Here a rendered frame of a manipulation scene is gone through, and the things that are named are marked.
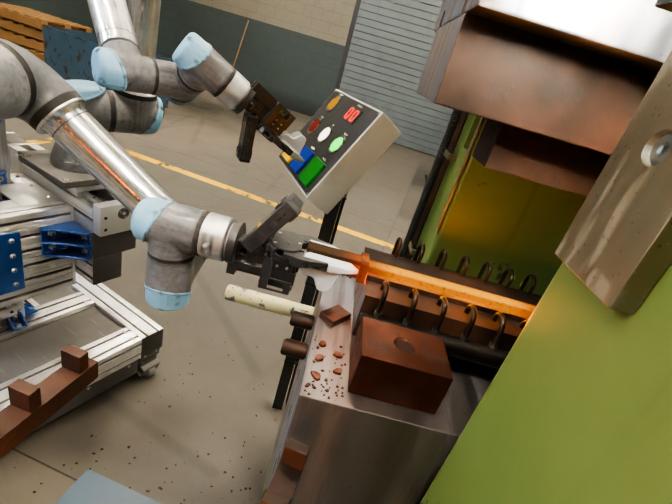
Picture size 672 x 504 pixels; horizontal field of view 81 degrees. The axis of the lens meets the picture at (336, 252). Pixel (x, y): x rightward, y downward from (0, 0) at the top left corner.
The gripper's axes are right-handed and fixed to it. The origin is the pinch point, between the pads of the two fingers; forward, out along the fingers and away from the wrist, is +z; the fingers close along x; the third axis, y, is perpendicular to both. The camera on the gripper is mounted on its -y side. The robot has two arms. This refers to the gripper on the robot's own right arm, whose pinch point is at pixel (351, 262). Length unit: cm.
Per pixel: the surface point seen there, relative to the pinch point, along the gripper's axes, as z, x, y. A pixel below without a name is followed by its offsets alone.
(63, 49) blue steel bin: -357, -432, 47
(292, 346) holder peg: -5.7, 9.6, 12.0
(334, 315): -0.5, 5.3, 7.3
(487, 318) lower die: 22.7, 4.6, 0.8
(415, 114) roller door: 107, -791, 33
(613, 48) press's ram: 17.0, 12.2, -36.5
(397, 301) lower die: 7.7, 6.9, 0.8
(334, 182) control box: -6.7, -39.3, -1.0
